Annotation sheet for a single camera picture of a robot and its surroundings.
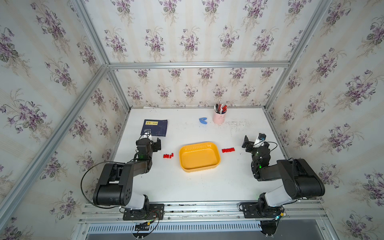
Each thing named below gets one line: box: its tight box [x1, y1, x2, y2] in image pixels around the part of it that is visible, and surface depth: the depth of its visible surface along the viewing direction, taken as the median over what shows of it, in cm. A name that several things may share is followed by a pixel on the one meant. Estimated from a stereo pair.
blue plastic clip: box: [199, 117, 208, 124], surface depth 113 cm
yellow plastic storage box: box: [179, 142, 221, 173], surface depth 93 cm
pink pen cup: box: [212, 108, 228, 125], surface depth 110 cm
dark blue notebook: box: [140, 119, 168, 137], surface depth 109 cm
